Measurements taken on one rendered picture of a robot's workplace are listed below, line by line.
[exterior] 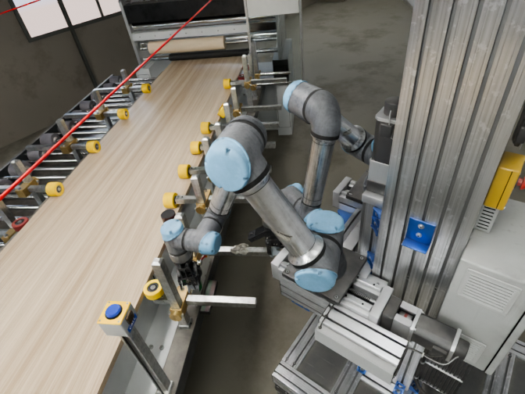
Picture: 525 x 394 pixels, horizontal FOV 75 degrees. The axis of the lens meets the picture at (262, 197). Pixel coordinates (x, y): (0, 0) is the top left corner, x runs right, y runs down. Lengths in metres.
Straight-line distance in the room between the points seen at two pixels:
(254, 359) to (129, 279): 0.99
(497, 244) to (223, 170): 0.80
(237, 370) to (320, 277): 1.35
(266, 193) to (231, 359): 1.56
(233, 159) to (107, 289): 0.98
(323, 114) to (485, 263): 0.62
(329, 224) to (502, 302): 0.51
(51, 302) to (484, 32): 1.66
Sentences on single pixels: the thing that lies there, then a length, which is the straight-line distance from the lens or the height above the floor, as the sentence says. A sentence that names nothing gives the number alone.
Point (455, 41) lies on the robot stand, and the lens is 0.88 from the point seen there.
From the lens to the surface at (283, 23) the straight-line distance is 3.61.
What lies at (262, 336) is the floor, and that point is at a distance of 2.31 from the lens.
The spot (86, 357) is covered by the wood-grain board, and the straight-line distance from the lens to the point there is 1.46.
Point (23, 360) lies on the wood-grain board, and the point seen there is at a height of 0.90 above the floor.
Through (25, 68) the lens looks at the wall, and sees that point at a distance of 5.64.
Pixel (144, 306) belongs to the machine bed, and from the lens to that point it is 1.68.
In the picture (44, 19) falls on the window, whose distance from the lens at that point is 5.70.
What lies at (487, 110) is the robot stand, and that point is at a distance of 0.91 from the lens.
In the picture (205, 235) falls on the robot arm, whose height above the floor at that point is 1.26.
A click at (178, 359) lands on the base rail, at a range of 1.55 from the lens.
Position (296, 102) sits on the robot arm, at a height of 1.52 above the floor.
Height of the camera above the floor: 2.03
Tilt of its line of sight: 40 degrees down
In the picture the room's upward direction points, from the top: 8 degrees counter-clockwise
